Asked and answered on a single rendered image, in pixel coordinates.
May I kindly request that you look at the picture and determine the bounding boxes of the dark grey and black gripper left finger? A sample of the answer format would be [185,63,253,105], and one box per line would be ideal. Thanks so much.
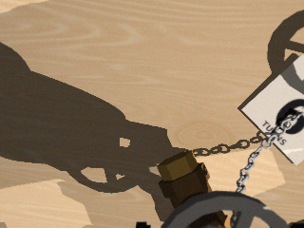
[136,221,151,228]

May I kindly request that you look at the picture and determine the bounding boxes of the grey t-shaped pipe manifold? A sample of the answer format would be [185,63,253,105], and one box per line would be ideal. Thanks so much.
[157,150,290,228]

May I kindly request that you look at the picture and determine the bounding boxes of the white square tag on silver chain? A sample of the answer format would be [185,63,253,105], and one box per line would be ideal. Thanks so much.
[235,54,304,193]

